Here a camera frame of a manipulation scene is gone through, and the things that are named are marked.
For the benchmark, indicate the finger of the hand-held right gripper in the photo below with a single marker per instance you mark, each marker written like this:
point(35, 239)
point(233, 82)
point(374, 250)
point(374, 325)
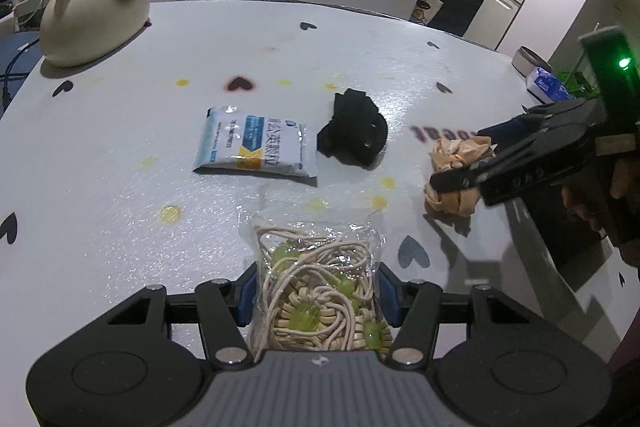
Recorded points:
point(520, 123)
point(465, 177)

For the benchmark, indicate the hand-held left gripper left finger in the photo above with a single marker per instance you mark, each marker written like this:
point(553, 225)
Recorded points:
point(247, 302)

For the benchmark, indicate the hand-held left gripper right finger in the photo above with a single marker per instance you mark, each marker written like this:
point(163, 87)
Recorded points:
point(387, 302)

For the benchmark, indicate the person's right hand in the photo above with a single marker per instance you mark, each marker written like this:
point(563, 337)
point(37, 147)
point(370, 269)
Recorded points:
point(582, 207)

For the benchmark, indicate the blue tissue packet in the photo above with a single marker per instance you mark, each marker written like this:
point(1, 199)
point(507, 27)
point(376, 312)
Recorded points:
point(547, 84)

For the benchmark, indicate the round metal tin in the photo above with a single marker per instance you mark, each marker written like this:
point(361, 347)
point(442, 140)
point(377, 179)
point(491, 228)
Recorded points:
point(530, 59)

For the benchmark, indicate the green plastic bag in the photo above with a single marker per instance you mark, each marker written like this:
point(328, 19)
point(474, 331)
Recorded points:
point(582, 84)

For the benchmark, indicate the black cloth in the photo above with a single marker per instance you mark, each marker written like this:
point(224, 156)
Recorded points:
point(355, 132)

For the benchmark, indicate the white kitchen base cabinets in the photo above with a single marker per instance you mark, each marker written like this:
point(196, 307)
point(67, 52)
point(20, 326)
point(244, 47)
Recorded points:
point(495, 4)

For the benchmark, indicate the white tote bag yellow print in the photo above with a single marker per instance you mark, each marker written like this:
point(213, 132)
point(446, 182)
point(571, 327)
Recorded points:
point(425, 9)

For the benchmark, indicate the white and blue packet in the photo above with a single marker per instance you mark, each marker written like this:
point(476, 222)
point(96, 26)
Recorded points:
point(255, 147)

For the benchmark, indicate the cream cat-shaped ceramic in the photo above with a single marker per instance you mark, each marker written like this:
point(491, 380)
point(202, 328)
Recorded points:
point(95, 19)

